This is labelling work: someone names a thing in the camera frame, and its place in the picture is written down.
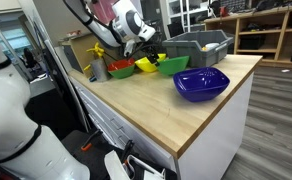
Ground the black robot table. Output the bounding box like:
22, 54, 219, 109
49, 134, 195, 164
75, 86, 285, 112
59, 128, 179, 180

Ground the red plastic bowl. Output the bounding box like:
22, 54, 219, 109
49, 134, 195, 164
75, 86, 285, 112
107, 58, 136, 72

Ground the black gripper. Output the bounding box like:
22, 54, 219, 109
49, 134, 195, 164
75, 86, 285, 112
145, 44, 160, 66

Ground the black monitor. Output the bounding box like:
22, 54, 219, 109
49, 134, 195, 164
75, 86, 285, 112
167, 21, 186, 39

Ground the dark office chair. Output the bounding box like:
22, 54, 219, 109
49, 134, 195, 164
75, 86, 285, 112
20, 46, 38, 70

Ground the grey plastic storage bin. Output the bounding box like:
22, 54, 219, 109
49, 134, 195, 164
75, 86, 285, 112
161, 29, 235, 69

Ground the yellow plastic bowl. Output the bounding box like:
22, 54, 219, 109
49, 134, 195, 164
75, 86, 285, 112
134, 53, 167, 74

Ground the blue plastic bowl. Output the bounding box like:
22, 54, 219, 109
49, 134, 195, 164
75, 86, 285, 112
172, 66, 231, 103

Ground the white drawer cabinet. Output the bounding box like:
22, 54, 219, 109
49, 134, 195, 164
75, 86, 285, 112
69, 71, 256, 180

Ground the red tool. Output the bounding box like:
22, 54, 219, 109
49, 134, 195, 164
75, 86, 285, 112
219, 5, 230, 18

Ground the red translucent sheet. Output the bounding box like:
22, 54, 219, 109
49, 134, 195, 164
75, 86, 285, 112
91, 0, 120, 25

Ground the white rounded object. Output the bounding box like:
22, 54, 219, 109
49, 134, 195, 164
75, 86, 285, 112
204, 42, 221, 52

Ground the white edged black board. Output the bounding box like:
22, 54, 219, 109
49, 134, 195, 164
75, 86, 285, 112
43, 38, 91, 134

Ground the silver metal cylinder cup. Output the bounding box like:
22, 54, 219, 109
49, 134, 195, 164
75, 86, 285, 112
90, 58, 111, 83

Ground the white plastic bracket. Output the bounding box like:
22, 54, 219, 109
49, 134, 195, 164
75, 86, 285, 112
103, 149, 167, 180

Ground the black orange bar clamp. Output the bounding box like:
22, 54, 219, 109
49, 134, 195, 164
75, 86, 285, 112
120, 139, 136, 165
80, 129, 104, 152

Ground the wooden shelf unit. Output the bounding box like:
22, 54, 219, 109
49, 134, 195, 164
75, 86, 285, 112
203, 3, 292, 70

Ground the orange white patterned box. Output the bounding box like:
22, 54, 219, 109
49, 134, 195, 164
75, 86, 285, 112
65, 29, 83, 38

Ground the grey fabric basket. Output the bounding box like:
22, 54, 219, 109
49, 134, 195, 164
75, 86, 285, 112
150, 20, 167, 45

